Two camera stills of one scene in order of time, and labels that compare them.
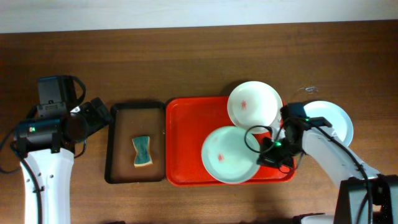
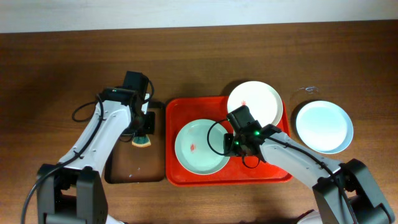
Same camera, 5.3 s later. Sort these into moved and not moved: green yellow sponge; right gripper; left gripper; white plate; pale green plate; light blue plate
Moved: right gripper; green yellow sponge; left gripper; pale green plate
Not moved: light blue plate; white plate
